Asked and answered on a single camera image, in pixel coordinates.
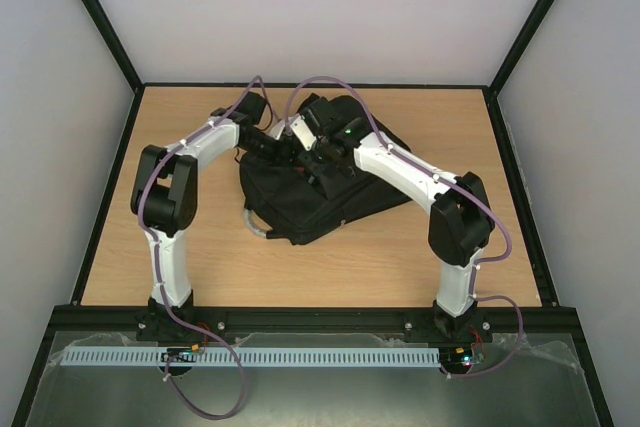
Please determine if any black student bag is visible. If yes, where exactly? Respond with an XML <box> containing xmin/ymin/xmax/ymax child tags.
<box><xmin>239</xmin><ymin>95</ymin><xmax>409</xmax><ymax>245</ymax></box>

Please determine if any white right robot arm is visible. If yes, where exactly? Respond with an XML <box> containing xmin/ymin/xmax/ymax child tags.
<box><xmin>289</xmin><ymin>95</ymin><xmax>496</xmax><ymax>339</ymax></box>

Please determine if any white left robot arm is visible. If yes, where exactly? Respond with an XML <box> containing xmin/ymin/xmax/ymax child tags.
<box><xmin>131</xmin><ymin>91</ymin><xmax>273</xmax><ymax>312</ymax></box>

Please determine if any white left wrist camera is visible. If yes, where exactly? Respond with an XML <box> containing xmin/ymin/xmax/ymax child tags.
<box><xmin>268</xmin><ymin>120</ymin><xmax>290</xmax><ymax>142</ymax></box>

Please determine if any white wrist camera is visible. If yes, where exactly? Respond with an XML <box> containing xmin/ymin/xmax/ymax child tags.
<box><xmin>285</xmin><ymin>114</ymin><xmax>317</xmax><ymax>152</ymax></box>
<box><xmin>268</xmin><ymin>120</ymin><xmax>290</xmax><ymax>142</ymax></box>

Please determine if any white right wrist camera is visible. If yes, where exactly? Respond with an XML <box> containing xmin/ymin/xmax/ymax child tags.
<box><xmin>285</xmin><ymin>114</ymin><xmax>317</xmax><ymax>152</ymax></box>

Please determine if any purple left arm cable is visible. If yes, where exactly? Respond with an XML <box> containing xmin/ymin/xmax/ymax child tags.
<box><xmin>137</xmin><ymin>74</ymin><xmax>281</xmax><ymax>421</ymax></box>

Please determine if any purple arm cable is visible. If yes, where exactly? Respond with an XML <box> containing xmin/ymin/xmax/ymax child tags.
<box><xmin>282</xmin><ymin>76</ymin><xmax>526</xmax><ymax>381</ymax></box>
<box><xmin>137</xmin><ymin>74</ymin><xmax>281</xmax><ymax>421</ymax></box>

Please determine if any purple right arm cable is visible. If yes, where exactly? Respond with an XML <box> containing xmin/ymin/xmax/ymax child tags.
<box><xmin>282</xmin><ymin>76</ymin><xmax>526</xmax><ymax>381</ymax></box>

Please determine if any light blue cable duct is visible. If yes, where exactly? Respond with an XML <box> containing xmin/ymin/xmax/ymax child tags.
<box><xmin>60</xmin><ymin>346</ymin><xmax>441</xmax><ymax>368</ymax></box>

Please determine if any black front mounting rail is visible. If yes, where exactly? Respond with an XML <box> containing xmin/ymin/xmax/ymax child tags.
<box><xmin>46</xmin><ymin>302</ymin><xmax>584</xmax><ymax>346</ymax></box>

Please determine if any black left frame post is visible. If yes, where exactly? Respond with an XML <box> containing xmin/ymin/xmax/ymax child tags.
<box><xmin>49</xmin><ymin>0</ymin><xmax>146</xmax><ymax>93</ymax></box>

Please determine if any black frame post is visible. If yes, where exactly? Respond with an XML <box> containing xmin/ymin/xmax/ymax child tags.
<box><xmin>487</xmin><ymin>0</ymin><xmax>587</xmax><ymax>98</ymax></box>
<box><xmin>49</xmin><ymin>0</ymin><xmax>146</xmax><ymax>93</ymax></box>

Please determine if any black right frame post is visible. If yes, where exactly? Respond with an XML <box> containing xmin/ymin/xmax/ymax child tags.
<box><xmin>487</xmin><ymin>0</ymin><xmax>587</xmax><ymax>98</ymax></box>

